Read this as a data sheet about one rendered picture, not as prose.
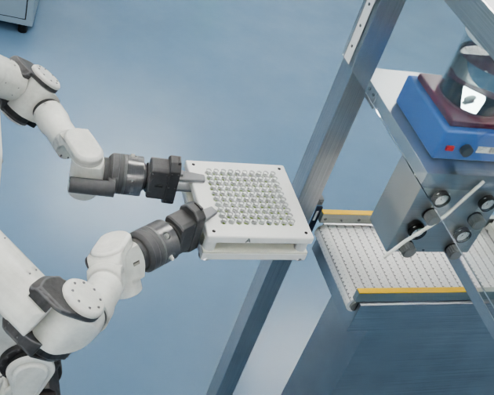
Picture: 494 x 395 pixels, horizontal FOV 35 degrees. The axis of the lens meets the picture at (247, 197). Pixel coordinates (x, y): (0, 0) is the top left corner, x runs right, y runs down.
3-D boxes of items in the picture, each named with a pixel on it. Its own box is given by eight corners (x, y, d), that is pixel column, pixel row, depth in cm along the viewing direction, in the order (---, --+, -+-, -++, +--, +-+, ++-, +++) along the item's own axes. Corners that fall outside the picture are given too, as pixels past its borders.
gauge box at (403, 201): (386, 252, 173) (423, 184, 160) (368, 219, 180) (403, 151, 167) (469, 253, 180) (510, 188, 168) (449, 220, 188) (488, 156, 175)
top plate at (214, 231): (281, 171, 190) (283, 164, 189) (311, 244, 173) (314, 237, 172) (183, 165, 181) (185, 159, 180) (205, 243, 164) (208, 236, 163)
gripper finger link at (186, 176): (205, 185, 175) (177, 182, 174) (203, 175, 177) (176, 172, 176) (206, 179, 174) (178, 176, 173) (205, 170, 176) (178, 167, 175)
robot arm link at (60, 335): (136, 284, 142) (106, 340, 124) (102, 319, 146) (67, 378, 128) (90, 246, 141) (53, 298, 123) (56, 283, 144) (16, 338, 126)
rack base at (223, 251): (274, 186, 193) (277, 179, 192) (304, 259, 176) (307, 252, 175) (178, 182, 184) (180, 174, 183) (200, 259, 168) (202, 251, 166)
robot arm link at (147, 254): (161, 230, 154) (116, 252, 146) (171, 279, 157) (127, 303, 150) (124, 221, 161) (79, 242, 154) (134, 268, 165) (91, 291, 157)
